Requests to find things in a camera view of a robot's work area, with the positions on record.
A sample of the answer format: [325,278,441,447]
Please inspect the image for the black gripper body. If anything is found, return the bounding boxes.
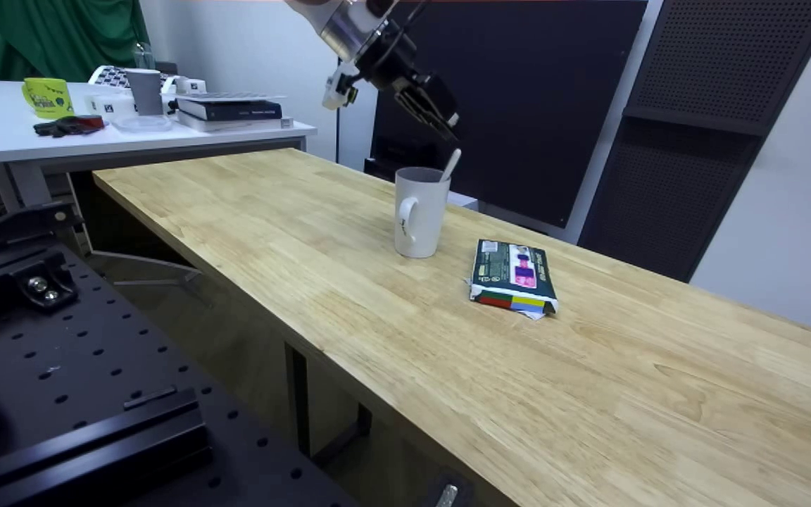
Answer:
[354,24,428,94]

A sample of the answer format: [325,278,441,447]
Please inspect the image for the white-handled metal spoon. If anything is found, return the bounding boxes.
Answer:
[437,145,463,185]

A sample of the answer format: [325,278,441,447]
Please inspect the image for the white ceramic mug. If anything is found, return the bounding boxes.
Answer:
[392,162,454,262]

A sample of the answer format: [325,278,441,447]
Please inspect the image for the small white block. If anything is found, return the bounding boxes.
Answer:
[444,189,482,211]

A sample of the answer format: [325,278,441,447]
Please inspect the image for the white book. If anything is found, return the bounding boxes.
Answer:
[178,110,292,134]

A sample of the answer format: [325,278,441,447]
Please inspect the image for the black book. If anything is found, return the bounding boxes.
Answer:
[175,94,285,123]

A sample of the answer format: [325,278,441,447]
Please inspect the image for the small white device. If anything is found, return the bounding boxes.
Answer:
[158,72,211,100]

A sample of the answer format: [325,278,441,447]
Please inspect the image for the grey cup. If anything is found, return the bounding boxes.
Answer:
[120,63,166,117]

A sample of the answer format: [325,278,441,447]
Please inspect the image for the black perforated cabinet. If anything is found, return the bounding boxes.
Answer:
[576,0,811,283]

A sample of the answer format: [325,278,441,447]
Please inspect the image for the white patterned box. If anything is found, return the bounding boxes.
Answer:
[81,61,138,121]

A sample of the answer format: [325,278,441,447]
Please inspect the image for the black and red gloves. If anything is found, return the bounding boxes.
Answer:
[30,113,107,141]

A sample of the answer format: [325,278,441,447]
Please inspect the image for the yellow-green packet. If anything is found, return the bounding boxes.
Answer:
[20,76,75,121]

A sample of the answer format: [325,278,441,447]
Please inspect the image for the green curtain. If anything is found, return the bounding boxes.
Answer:
[0,0,151,85]

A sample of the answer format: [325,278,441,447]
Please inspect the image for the white side table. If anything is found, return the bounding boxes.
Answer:
[0,76,317,211]

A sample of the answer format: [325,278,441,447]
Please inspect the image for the black perforated breadboard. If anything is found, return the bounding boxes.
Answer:
[0,244,356,507]

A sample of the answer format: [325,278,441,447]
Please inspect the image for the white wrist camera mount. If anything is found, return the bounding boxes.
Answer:
[320,58,366,113]

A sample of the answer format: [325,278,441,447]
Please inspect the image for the dark wall panel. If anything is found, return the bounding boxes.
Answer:
[366,0,649,231]

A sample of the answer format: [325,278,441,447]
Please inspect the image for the white frame post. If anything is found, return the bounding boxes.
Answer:
[561,0,668,244]

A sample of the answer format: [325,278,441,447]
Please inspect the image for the black mounting bracket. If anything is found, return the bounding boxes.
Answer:
[16,266,81,313]

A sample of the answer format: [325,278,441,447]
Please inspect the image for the black equipment frame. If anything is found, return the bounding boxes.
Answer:
[0,197,79,263]

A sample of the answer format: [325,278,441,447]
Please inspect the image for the black aluminium rail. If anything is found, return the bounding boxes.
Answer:
[0,385,213,507]

